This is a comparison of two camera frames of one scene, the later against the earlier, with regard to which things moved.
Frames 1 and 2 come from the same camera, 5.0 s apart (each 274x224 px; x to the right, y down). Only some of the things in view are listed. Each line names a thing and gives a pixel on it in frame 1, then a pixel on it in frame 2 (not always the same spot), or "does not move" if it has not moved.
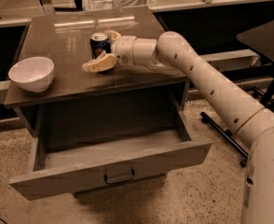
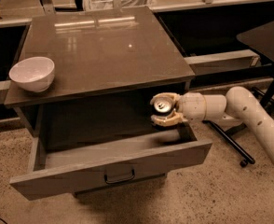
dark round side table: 268,39 does not move
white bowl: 34,74 does not move
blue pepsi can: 100,42 to 163,107
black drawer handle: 120,180 does not move
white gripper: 123,49 to 191,106
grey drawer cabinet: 95,127 does not move
